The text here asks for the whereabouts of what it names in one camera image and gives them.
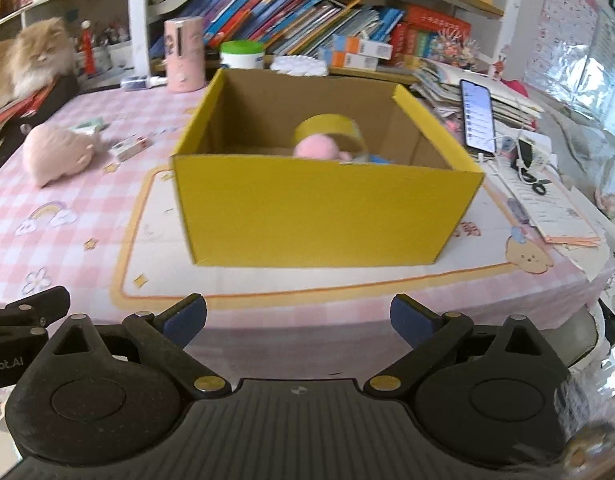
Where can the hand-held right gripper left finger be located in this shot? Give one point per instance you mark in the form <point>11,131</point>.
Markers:
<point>185,322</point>

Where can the small white card box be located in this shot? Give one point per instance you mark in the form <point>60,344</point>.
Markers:
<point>130,147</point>

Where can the printed paper worksheets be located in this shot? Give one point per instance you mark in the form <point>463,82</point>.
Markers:
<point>552,210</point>

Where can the stack of paper booklets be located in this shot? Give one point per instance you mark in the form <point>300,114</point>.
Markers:
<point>512,100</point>

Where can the row of leaning books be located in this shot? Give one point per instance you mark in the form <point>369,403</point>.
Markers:
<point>277,20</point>

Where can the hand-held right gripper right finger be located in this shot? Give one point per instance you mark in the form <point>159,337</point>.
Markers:
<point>412,320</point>

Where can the red doll ornament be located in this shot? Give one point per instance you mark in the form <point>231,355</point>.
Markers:
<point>87,50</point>

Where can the yellow tape roll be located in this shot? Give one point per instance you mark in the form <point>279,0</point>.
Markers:
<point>327,122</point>

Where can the colourful decorated pack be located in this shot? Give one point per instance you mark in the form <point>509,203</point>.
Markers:
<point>455,50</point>

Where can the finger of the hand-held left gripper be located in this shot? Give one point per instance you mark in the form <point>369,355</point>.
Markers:
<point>47,305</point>

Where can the red boxed book set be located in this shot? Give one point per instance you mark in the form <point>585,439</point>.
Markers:
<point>427,22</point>

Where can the blue plastic packet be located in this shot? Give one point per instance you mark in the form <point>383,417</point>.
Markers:
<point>382,160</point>

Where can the small spray bottle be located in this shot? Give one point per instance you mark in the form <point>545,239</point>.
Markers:
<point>137,82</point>

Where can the pink chick plush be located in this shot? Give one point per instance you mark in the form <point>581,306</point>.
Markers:
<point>312,147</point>

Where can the smartphone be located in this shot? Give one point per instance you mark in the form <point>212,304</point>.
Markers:
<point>477,115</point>

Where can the white wooden bookshelf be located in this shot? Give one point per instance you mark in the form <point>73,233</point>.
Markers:
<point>137,20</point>

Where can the white jar green lid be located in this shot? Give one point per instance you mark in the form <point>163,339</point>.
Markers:
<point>242,55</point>

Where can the pink wall poster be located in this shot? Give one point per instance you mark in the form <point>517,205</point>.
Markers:
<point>562,25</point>

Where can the pink humidifier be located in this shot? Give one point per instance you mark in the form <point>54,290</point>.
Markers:
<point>185,60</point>

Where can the red cloth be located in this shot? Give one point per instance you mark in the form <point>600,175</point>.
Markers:
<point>517,89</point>

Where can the pale pink plush animal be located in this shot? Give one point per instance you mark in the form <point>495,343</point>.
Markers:
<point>52,152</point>

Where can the white quilted purse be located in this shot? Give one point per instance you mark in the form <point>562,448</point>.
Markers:
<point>297,65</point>

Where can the yellow cardboard box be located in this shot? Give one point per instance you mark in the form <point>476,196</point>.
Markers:
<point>312,210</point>

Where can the orange and white carton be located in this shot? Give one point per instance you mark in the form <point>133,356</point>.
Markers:
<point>362,46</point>
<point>347,61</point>

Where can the fluffy orange cat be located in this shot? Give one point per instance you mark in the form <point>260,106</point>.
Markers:
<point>27,65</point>

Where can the grey crumpled cover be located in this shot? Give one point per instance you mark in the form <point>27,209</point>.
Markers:
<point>587,125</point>

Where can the black scissors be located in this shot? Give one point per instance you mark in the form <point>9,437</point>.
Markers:
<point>539,187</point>

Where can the white pen holder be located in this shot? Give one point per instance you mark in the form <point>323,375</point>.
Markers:
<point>112,60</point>

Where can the black and white charger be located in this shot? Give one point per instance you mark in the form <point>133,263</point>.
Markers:
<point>530,155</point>

